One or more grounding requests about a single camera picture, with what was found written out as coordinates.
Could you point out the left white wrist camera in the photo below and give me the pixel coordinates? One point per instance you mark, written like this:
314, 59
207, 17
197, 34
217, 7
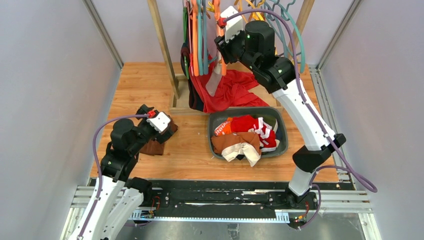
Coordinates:
160, 122

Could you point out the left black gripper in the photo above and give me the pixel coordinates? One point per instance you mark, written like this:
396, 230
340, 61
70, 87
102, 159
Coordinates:
167, 133

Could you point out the wooden clothes rack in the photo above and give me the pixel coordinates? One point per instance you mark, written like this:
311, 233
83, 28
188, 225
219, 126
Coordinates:
177, 99

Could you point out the red underwear white trim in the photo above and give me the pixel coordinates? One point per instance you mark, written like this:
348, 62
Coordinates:
265, 132

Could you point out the orange underwear in basin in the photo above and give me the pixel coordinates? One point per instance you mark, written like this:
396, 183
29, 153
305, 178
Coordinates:
224, 128

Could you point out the blue-grey plastic clip hanger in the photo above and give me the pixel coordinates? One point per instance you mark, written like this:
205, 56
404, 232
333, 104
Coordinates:
277, 25

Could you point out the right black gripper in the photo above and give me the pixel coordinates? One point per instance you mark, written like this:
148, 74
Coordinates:
224, 46

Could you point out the teal plastic hanger pair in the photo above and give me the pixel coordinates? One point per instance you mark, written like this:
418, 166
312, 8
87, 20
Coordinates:
203, 55

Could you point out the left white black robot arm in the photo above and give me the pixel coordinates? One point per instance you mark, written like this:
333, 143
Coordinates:
116, 196

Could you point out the teal plastic clip hanger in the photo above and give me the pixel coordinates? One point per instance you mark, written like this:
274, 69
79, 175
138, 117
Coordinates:
297, 28

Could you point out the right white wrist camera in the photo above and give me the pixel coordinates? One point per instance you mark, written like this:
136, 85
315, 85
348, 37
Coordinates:
233, 26

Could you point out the orange plastic hanger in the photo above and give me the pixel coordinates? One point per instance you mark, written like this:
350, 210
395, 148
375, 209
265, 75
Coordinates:
215, 4
194, 8

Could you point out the pale pink underwear cream waistband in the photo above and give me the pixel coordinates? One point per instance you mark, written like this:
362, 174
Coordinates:
214, 80

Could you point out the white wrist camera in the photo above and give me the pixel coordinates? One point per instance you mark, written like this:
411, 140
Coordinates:
160, 122
233, 26

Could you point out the brown cloth on table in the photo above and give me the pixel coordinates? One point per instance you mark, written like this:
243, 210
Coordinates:
154, 147

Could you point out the dark green underwear in basin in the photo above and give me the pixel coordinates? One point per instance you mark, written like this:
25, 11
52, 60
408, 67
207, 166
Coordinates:
268, 119

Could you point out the brown underwear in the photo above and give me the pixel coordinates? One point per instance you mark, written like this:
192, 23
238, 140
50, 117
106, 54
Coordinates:
232, 145

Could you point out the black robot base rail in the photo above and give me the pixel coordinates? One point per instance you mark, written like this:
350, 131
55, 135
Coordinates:
244, 202

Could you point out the dark navy garment hanging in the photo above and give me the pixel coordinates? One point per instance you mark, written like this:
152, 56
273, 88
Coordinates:
185, 59

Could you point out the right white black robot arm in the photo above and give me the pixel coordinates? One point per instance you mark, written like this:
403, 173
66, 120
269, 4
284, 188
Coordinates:
253, 45

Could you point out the large red garment hanging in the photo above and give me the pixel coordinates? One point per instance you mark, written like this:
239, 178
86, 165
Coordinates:
233, 90

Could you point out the yellow plastic clip hanger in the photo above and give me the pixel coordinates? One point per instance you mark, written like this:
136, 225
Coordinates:
241, 5

